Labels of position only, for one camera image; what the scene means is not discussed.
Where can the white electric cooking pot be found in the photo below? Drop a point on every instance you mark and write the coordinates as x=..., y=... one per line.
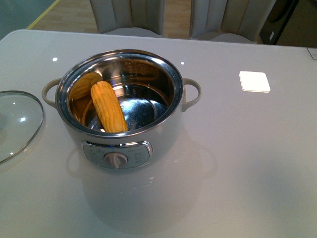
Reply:
x=151, y=92

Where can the table corner label sticker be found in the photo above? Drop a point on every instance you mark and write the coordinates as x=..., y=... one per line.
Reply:
x=313, y=53

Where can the glass pot lid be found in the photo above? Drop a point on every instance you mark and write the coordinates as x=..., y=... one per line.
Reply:
x=21, y=117

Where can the black washing machine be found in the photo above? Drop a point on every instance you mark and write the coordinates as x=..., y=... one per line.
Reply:
x=277, y=21

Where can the yellow corn cob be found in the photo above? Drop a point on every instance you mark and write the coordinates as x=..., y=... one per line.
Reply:
x=108, y=107

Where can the left beige upholstered chair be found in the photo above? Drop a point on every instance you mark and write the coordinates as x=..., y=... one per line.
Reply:
x=141, y=18

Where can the right beige upholstered chair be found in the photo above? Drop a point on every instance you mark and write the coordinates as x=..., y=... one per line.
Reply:
x=232, y=21

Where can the beige upholstered chair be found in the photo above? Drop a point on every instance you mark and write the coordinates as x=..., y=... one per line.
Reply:
x=141, y=18
x=232, y=21

